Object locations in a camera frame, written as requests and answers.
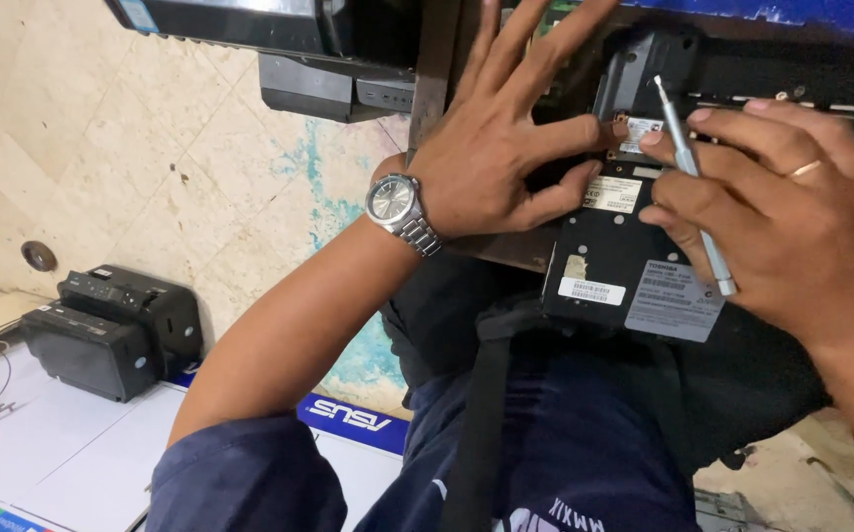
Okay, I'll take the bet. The black flat monitor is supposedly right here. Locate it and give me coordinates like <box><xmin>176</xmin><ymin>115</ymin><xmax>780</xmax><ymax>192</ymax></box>
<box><xmin>104</xmin><ymin>0</ymin><xmax>422</xmax><ymax>69</ymax></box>

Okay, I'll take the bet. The black boxy device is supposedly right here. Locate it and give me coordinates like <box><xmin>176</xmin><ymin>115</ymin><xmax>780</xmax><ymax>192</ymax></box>
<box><xmin>258</xmin><ymin>52</ymin><xmax>418</xmax><ymax>124</ymax></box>

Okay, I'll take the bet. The black laptop underside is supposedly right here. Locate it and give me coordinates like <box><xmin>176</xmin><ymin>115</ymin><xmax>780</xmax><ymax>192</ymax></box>
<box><xmin>540</xmin><ymin>22</ymin><xmax>854</xmax><ymax>345</ymax></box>

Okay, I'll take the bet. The black bag strap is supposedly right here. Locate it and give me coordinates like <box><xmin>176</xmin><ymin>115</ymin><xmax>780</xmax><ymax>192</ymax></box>
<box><xmin>438</xmin><ymin>296</ymin><xmax>568</xmax><ymax>532</ymax></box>

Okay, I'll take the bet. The small labelled circuit card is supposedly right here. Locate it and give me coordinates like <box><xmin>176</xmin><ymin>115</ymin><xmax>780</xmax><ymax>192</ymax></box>
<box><xmin>614</xmin><ymin>114</ymin><xmax>666</xmax><ymax>156</ymax></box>

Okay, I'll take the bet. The navy blue shirt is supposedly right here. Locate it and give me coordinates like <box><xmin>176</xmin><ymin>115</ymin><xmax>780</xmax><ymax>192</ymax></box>
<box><xmin>145</xmin><ymin>353</ymin><xmax>703</xmax><ymax>532</ymax></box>

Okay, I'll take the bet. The silver wristwatch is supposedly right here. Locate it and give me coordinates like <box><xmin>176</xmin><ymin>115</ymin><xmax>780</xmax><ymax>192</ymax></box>
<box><xmin>365</xmin><ymin>173</ymin><xmax>443</xmax><ymax>258</ymax></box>

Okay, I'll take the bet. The person's right hand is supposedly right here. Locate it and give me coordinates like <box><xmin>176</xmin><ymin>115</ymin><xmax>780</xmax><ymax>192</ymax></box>
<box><xmin>637</xmin><ymin>100</ymin><xmax>854</xmax><ymax>357</ymax></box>

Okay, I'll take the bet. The blue sheet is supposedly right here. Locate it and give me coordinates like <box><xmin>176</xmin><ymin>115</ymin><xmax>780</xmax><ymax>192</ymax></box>
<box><xmin>619</xmin><ymin>0</ymin><xmax>854</xmax><ymax>39</ymax></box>

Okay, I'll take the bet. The silver screwdriver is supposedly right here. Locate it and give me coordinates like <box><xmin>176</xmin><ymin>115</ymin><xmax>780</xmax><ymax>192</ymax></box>
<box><xmin>653</xmin><ymin>74</ymin><xmax>737</xmax><ymax>298</ymax></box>

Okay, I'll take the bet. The person's left hand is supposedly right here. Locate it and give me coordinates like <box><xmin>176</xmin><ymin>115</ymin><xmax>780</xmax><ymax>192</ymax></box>
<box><xmin>406</xmin><ymin>0</ymin><xmax>629</xmax><ymax>241</ymax></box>

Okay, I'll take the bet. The round brown floor cap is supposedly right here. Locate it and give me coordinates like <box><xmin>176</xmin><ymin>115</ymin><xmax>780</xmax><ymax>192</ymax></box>
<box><xmin>21</xmin><ymin>240</ymin><xmax>59</xmax><ymax>273</ymax></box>

